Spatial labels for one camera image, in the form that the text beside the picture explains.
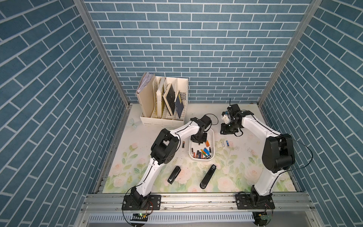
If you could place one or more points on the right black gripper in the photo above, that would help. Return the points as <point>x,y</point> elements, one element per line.
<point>224,131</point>

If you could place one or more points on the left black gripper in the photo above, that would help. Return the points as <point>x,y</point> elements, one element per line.
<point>202,141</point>

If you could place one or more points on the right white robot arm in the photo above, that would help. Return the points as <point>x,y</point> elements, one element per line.
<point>278,151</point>

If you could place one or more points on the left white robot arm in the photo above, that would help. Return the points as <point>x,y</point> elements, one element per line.
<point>164,148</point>

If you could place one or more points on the white plastic storage box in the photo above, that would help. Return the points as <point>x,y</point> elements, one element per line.
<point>203,151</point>

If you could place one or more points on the dark blue notebook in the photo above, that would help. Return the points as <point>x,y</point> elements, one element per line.
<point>179,104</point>

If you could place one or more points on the floral table mat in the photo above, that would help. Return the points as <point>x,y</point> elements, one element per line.
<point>238,166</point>

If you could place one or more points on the beige desktop file organizer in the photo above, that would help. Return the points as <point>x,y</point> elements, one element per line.
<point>150,96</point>

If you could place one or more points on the long black stapler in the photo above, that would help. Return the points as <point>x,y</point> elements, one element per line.
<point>207,177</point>

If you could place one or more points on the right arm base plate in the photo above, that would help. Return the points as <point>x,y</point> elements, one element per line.
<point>254,202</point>

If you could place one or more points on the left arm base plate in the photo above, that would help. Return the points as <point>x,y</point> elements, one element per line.
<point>138,203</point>

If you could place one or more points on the aluminium mounting rail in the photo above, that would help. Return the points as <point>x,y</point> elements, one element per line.
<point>194,202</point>

